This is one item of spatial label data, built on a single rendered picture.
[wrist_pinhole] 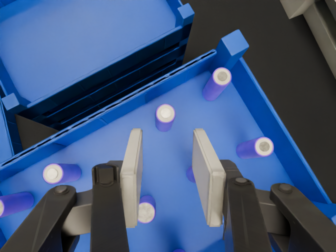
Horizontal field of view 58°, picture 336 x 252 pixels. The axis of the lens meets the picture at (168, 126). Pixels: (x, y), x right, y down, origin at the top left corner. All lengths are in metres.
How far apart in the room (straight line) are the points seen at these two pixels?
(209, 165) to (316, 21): 0.76
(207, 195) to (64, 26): 0.46
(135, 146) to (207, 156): 0.04
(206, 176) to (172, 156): 0.18
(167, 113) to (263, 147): 0.09
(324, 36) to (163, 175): 0.64
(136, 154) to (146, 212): 0.11
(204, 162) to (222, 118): 0.19
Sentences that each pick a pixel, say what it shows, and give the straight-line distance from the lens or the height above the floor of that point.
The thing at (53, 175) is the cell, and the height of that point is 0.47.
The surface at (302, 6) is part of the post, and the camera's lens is 0.86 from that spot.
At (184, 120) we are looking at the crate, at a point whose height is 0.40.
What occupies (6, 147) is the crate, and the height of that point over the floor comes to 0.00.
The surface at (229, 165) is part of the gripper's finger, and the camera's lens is 0.17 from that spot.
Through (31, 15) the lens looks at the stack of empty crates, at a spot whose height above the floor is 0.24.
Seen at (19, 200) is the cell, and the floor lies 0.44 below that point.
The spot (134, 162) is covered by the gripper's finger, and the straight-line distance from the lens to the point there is 0.15.
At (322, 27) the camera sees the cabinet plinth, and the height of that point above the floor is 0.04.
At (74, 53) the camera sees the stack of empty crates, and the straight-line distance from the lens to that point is 0.54.
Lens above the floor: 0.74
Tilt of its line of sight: 82 degrees down
